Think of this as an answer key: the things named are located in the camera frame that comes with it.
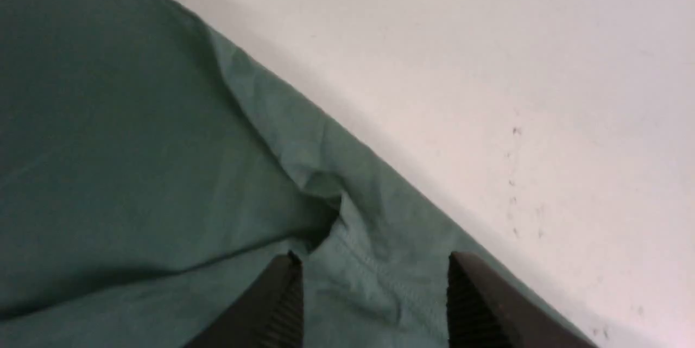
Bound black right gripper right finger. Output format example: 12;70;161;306
446;252;594;347

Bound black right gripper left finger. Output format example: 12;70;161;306
186;251;305;347

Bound green long sleeve shirt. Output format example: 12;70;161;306
2;0;590;347

